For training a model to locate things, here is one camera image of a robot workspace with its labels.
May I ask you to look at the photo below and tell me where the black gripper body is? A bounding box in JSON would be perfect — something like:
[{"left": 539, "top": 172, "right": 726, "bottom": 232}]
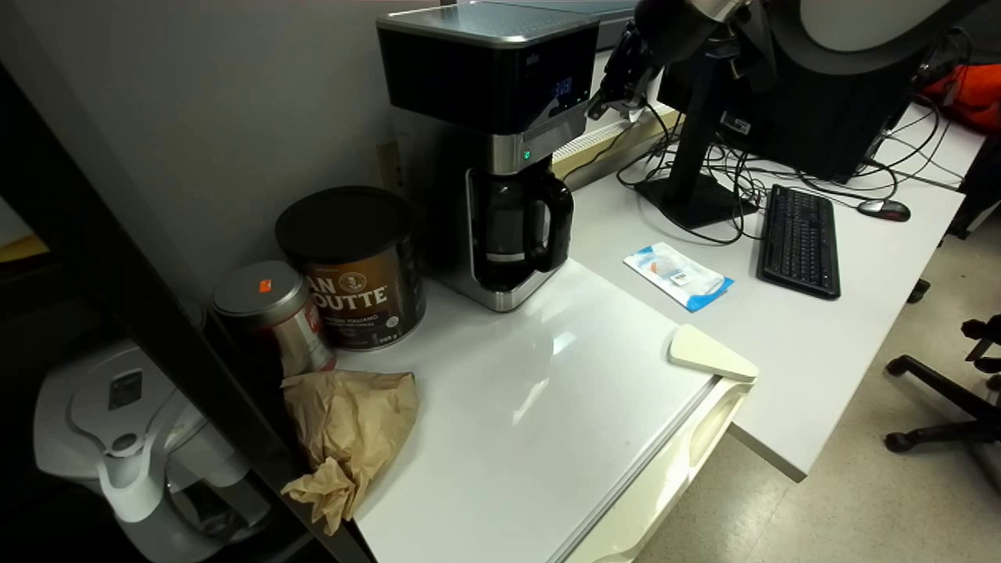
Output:
[{"left": 619, "top": 0, "right": 705, "bottom": 77}]

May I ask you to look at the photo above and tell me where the black silver coffee maker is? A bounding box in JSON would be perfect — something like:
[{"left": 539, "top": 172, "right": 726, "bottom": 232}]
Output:
[{"left": 376, "top": 0, "right": 603, "bottom": 315}]

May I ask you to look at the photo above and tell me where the dark coffee can black lid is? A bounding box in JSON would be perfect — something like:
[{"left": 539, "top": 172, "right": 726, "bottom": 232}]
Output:
[{"left": 273, "top": 185, "right": 428, "bottom": 352}]

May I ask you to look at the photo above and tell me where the beige power strip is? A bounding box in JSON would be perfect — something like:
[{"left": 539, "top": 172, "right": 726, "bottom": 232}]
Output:
[{"left": 548, "top": 100, "right": 682, "bottom": 192}]

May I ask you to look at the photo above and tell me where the black monitor stand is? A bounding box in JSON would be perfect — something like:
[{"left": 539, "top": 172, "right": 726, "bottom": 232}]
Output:
[{"left": 636, "top": 41, "right": 764, "bottom": 234}]

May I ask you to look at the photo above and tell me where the black computer monitor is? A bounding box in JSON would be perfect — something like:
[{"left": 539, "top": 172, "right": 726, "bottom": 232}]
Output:
[{"left": 744, "top": 0, "right": 985, "bottom": 189}]

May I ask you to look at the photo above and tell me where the blue white wipes packet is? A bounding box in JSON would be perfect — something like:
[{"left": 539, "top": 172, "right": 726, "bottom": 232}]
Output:
[{"left": 623, "top": 241, "right": 739, "bottom": 315}]

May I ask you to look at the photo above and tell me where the black computer keyboard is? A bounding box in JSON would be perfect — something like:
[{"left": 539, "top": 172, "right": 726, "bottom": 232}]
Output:
[{"left": 756, "top": 182, "right": 843, "bottom": 303}]

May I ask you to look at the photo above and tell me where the black computer mouse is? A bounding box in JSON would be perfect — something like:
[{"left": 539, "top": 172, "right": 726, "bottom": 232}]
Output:
[{"left": 854, "top": 198, "right": 912, "bottom": 226}]

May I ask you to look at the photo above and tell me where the orange bag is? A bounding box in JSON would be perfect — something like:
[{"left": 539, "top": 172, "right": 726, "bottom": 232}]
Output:
[{"left": 920, "top": 58, "right": 1001, "bottom": 136}]

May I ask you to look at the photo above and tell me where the white mini fridge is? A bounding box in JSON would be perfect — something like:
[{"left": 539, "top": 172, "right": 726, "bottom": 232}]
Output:
[{"left": 347, "top": 261, "right": 760, "bottom": 563}]

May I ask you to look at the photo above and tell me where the jar with silver lid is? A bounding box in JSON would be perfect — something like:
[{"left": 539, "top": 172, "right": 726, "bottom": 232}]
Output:
[{"left": 208, "top": 261, "right": 336, "bottom": 381}]

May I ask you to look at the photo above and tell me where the crumpled brown paper bag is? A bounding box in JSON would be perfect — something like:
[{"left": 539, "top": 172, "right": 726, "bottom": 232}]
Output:
[{"left": 279, "top": 368, "right": 421, "bottom": 537}]

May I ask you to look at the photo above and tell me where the black office chair base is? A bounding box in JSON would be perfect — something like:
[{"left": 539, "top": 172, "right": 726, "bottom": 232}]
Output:
[{"left": 881, "top": 310, "right": 1001, "bottom": 455}]

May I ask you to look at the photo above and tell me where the black shelf unit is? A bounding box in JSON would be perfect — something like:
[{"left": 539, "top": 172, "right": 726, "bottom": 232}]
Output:
[{"left": 0, "top": 58, "right": 379, "bottom": 563}]

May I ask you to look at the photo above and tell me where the white water filter pitcher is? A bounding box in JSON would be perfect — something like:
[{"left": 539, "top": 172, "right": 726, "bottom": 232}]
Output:
[{"left": 30, "top": 338, "right": 253, "bottom": 563}]

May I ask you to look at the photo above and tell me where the black desk cable bundle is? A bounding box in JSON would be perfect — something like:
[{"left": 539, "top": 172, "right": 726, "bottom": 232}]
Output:
[{"left": 612, "top": 97, "right": 768, "bottom": 251}]

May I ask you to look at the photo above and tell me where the glass coffee carafe black handle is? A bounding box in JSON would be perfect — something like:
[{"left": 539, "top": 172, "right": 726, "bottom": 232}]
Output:
[{"left": 462, "top": 166, "right": 576, "bottom": 298}]

